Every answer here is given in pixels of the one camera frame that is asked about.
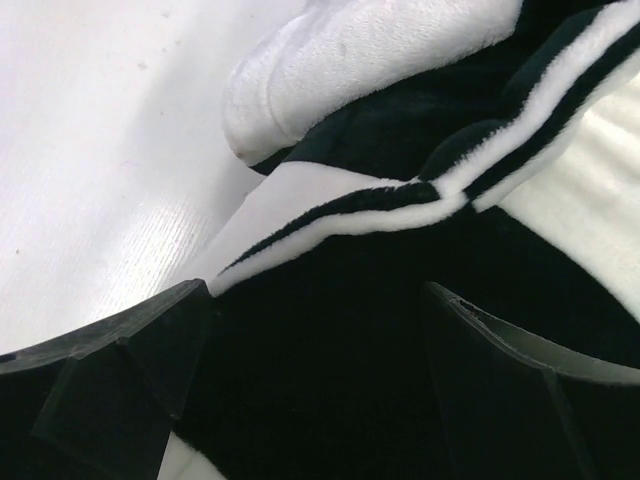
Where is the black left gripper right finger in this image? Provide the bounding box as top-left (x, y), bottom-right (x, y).
top-left (423, 283), bottom-right (639, 479)

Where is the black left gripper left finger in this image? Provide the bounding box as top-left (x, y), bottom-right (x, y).
top-left (1, 280), bottom-right (210, 479)

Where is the black white checkered pillowcase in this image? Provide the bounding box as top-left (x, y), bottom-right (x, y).
top-left (172, 1), bottom-right (639, 479)

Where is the white pillow insert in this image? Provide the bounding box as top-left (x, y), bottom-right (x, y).
top-left (500, 78), bottom-right (639, 316)

